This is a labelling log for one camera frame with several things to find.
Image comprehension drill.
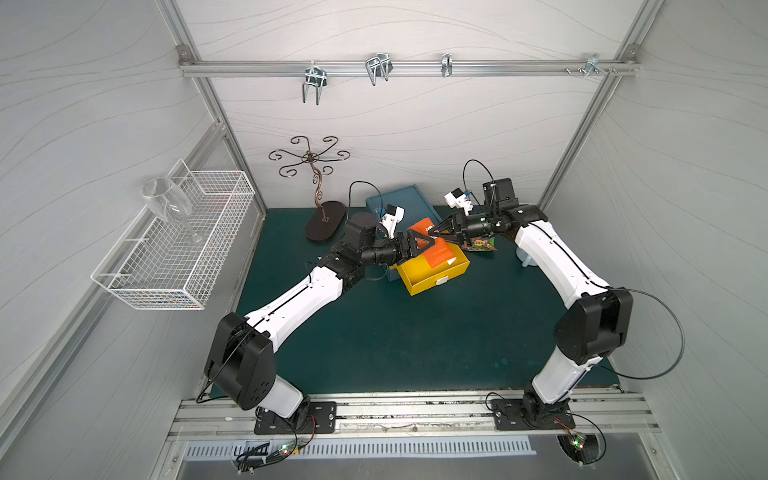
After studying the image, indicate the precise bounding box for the orange postcard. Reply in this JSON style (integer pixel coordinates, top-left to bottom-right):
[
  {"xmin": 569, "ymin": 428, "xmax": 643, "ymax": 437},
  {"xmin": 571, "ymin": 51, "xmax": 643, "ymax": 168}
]
[{"xmin": 409, "ymin": 218, "xmax": 456, "ymax": 269}]

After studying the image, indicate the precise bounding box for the teal drawer cabinet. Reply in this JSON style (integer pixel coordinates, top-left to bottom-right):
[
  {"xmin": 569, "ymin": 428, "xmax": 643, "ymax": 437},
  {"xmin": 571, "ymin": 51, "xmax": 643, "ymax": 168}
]
[{"xmin": 364, "ymin": 184, "xmax": 444, "ymax": 283}]

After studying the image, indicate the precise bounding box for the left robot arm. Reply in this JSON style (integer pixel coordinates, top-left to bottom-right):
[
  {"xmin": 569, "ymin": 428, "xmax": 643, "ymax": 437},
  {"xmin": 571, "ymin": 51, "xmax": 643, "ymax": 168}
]
[{"xmin": 204, "ymin": 212, "xmax": 436, "ymax": 420}]

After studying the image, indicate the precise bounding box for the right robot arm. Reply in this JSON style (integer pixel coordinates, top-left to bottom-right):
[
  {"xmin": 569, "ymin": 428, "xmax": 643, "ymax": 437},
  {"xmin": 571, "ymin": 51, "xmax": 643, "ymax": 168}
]
[{"xmin": 429, "ymin": 178, "xmax": 633, "ymax": 426}]

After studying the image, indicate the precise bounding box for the green snack packet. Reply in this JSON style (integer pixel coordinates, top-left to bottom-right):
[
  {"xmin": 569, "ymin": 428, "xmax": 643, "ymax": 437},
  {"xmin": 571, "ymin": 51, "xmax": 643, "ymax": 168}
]
[{"xmin": 461, "ymin": 237, "xmax": 497, "ymax": 252}]

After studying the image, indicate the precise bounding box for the light blue mug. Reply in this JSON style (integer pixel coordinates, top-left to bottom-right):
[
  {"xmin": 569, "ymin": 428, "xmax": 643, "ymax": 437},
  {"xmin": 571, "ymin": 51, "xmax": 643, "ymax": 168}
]
[{"xmin": 516, "ymin": 247, "xmax": 538, "ymax": 268}]

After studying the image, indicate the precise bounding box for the brown metal jewelry stand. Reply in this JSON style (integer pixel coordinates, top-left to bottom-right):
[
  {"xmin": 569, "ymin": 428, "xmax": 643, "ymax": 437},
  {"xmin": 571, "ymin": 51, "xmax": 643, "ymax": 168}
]
[{"xmin": 268, "ymin": 135, "xmax": 351, "ymax": 243}]

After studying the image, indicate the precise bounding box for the green table mat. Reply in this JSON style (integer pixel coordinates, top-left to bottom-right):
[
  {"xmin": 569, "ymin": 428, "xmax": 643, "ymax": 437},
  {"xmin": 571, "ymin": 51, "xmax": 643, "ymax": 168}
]
[{"xmin": 209, "ymin": 203, "xmax": 620, "ymax": 398}]

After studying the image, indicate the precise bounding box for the small metal clip hook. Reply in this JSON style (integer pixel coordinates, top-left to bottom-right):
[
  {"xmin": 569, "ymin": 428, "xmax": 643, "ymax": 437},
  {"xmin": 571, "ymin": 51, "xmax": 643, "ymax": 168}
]
[{"xmin": 441, "ymin": 53, "xmax": 453, "ymax": 78}]

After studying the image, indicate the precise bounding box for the double metal hook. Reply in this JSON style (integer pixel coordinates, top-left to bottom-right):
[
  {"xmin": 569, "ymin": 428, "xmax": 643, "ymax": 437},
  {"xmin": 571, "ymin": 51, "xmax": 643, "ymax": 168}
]
[{"xmin": 302, "ymin": 65, "xmax": 328, "ymax": 105}]

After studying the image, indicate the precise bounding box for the clear wine glass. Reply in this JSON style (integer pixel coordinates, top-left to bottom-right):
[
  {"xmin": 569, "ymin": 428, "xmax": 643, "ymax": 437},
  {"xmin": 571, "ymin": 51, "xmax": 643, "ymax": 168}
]
[{"xmin": 140, "ymin": 177, "xmax": 203, "ymax": 243}]

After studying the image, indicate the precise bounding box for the round black led puck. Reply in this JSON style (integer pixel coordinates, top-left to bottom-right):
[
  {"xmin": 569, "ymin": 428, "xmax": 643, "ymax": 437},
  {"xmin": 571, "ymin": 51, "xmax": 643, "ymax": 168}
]
[{"xmin": 557, "ymin": 433, "xmax": 603, "ymax": 465}]

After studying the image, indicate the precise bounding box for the white vent strip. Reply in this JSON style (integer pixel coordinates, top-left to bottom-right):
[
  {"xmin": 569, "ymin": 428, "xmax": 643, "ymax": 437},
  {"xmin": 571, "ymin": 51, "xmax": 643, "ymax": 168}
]
[{"xmin": 183, "ymin": 435, "xmax": 536, "ymax": 462}]

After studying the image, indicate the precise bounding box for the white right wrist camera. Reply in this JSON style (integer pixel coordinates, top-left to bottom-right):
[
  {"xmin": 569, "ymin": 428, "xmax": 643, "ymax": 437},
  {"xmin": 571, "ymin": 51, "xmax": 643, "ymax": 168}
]
[{"xmin": 444, "ymin": 188, "xmax": 474, "ymax": 215}]

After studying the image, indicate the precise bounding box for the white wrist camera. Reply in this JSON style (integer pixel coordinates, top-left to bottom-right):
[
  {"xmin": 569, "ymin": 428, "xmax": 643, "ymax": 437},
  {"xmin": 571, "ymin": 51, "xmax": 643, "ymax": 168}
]
[
  {"xmin": 444, "ymin": 188, "xmax": 474, "ymax": 215},
  {"xmin": 380, "ymin": 204, "xmax": 405, "ymax": 239}
]

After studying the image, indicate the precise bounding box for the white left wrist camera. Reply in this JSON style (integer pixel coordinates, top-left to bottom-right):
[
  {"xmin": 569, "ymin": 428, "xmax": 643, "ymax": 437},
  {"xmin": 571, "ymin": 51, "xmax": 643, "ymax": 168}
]
[{"xmin": 380, "ymin": 204, "xmax": 405, "ymax": 239}]

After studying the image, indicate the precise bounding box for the horizontal aluminium rail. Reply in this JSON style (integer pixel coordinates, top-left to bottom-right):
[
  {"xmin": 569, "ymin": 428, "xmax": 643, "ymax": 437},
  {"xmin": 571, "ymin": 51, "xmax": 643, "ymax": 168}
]
[{"xmin": 179, "ymin": 56, "xmax": 641, "ymax": 79}]

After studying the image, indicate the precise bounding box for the wire metal hook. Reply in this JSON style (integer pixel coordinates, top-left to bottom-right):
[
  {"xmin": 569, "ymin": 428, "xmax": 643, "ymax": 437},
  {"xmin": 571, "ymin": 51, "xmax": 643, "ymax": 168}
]
[{"xmin": 364, "ymin": 53, "xmax": 393, "ymax": 86}]

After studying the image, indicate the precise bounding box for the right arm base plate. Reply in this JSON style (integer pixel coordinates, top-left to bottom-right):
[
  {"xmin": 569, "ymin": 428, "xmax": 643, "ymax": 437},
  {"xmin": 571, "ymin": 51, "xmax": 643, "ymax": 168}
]
[{"xmin": 488, "ymin": 396, "xmax": 575, "ymax": 431}]

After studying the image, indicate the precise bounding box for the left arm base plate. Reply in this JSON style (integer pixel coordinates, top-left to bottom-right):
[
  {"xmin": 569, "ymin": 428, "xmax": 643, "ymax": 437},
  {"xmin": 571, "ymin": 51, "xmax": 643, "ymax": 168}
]
[{"xmin": 254, "ymin": 400, "xmax": 337, "ymax": 435}]

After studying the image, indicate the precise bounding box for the white wire basket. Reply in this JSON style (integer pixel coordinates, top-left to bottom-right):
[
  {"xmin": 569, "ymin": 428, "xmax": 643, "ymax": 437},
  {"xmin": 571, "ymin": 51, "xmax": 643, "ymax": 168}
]
[{"xmin": 91, "ymin": 159, "xmax": 254, "ymax": 310}]

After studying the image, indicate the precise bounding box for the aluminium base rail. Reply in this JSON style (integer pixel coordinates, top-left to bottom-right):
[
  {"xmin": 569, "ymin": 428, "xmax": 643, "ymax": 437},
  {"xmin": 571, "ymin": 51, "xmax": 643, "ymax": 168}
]
[{"xmin": 167, "ymin": 386, "xmax": 661, "ymax": 441}]

